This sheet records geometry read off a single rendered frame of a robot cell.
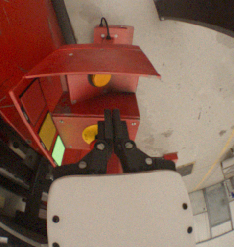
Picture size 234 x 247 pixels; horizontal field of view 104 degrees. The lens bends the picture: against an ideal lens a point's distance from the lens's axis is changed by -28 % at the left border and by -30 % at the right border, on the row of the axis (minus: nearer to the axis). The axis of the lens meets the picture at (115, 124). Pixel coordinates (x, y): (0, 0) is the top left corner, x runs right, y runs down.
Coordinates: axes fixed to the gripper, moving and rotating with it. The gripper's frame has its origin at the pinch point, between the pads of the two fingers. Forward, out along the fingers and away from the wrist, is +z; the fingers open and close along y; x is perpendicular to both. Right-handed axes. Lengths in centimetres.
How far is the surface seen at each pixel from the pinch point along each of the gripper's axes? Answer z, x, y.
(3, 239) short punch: -21, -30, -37
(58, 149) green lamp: 4.3, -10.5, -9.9
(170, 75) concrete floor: 80, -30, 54
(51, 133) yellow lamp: 4.9, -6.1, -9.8
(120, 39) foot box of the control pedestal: 72, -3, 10
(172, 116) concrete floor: 79, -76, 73
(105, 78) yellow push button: 12.3, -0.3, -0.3
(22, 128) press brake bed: 11.8, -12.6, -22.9
